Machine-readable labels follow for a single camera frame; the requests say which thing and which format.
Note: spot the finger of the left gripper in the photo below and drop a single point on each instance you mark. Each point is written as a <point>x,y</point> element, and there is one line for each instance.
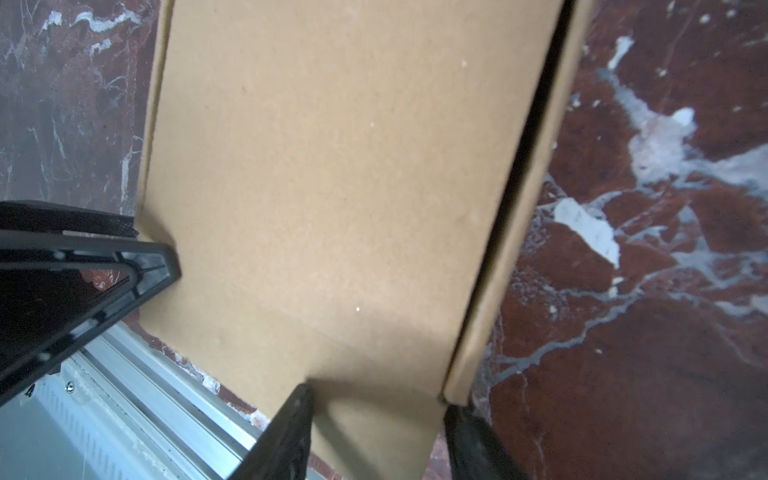
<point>60,292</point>
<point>45,217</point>

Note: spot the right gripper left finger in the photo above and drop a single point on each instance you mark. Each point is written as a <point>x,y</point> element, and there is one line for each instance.
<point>282,451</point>

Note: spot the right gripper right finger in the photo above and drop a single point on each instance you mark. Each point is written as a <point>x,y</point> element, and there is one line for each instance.
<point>475,451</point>

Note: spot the brown cardboard box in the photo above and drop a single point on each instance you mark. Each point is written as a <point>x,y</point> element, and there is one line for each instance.
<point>347,185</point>

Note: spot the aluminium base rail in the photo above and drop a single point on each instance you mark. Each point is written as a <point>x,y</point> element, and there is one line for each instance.
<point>119,409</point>

